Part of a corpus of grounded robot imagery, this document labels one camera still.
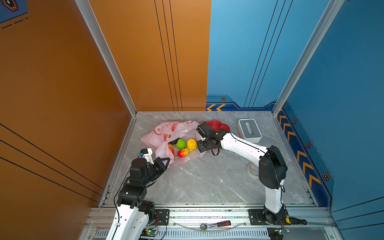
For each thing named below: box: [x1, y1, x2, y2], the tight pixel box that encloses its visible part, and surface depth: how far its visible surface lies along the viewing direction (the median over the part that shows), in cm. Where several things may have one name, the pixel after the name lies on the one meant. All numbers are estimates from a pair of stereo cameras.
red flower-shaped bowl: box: [201, 120, 230, 132], surface depth 110 cm
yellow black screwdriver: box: [285, 217, 308, 225], surface depth 72 cm
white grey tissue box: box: [237, 118, 263, 143], surface depth 106 cm
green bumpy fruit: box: [176, 138, 187, 150], surface depth 98 cm
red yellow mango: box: [177, 148, 190, 158], surface depth 95 cm
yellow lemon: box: [187, 138, 198, 151], surface depth 96 cm
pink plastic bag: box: [140, 120, 206, 165], surface depth 90 cm
